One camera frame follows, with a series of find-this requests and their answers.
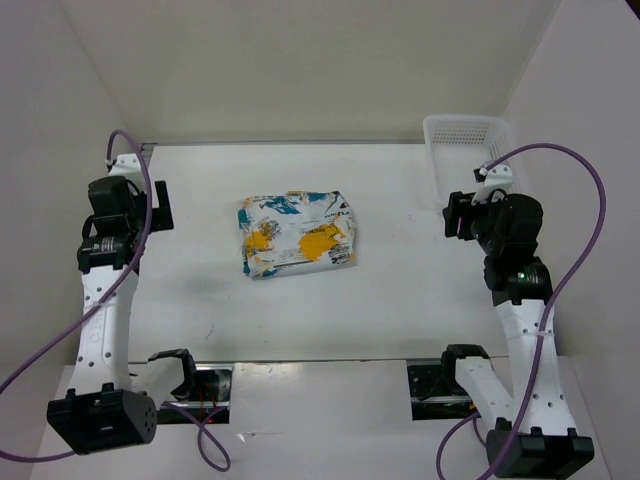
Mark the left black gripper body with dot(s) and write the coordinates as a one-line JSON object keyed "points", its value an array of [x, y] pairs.
{"points": [[137, 216]]}

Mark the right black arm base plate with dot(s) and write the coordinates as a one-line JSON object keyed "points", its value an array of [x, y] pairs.
{"points": [[431, 396]]}

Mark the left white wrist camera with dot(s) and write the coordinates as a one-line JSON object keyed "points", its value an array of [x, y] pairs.
{"points": [[128, 166]]}

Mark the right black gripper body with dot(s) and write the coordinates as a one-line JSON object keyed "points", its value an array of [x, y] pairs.
{"points": [[486, 214]]}

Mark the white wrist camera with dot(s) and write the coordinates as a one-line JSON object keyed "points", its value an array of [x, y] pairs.
{"points": [[128, 166], [491, 179]]}

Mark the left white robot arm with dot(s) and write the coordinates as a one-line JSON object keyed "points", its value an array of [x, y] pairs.
{"points": [[106, 406]]}

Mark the patterned white teal yellow shorts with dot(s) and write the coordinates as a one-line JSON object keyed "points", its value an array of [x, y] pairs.
{"points": [[299, 232]]}

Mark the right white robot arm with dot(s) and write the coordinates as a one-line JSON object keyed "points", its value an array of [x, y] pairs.
{"points": [[531, 433]]}

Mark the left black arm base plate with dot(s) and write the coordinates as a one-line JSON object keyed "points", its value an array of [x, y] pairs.
{"points": [[209, 396]]}

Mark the white perforated plastic basket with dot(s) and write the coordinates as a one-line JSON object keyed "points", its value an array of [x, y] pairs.
{"points": [[456, 145]]}

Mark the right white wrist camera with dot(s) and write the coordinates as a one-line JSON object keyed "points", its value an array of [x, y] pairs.
{"points": [[491, 179]]}

